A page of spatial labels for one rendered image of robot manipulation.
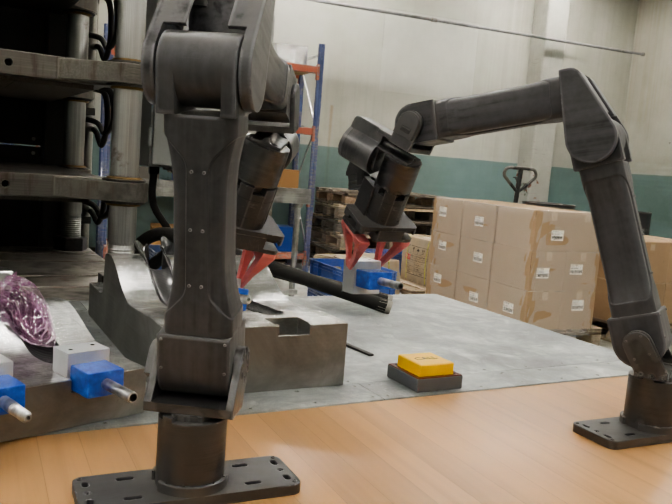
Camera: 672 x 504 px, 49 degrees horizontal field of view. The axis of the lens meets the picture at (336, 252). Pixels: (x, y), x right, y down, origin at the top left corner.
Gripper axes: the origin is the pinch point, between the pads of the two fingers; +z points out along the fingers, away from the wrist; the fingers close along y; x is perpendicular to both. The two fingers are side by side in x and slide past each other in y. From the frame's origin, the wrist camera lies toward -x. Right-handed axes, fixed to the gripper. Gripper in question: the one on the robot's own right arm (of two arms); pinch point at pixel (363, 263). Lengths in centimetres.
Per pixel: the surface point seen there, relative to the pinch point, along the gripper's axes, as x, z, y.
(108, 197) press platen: -55, 23, 28
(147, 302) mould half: -2.4, 8.8, 33.4
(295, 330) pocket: 12.0, 3.0, 16.3
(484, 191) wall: -517, 273, -528
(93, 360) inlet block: 19.9, -1.3, 45.8
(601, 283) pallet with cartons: -208, 172, -370
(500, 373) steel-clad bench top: 20.6, 6.7, -17.6
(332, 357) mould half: 17.4, 3.5, 12.6
